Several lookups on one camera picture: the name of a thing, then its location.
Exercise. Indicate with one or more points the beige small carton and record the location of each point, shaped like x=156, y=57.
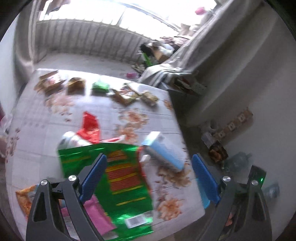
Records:
x=149, y=98

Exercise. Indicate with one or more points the grey window curtain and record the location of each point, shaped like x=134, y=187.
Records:
x=225, y=43

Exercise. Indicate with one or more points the pink bubble wrap mailer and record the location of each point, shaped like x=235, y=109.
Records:
x=96, y=213

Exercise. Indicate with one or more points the floral plastic tablecloth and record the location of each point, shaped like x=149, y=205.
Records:
x=64, y=119

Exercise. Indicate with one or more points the red snack wrapper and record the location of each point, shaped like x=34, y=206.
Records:
x=90, y=129

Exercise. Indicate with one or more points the green foil snack bag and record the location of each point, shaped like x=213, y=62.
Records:
x=122, y=191

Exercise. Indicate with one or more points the red capped white bottle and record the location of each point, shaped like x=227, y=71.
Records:
x=72, y=140

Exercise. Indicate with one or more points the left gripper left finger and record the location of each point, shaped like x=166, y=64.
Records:
x=45, y=221

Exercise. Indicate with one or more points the blue white tissue box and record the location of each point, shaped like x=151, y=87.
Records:
x=162, y=149

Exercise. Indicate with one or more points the brown snack packet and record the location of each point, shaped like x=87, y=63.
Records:
x=76, y=85

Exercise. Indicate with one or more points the small green snack packet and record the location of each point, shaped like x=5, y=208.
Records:
x=100, y=87

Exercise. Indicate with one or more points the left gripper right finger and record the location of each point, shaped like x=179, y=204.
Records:
x=245, y=203

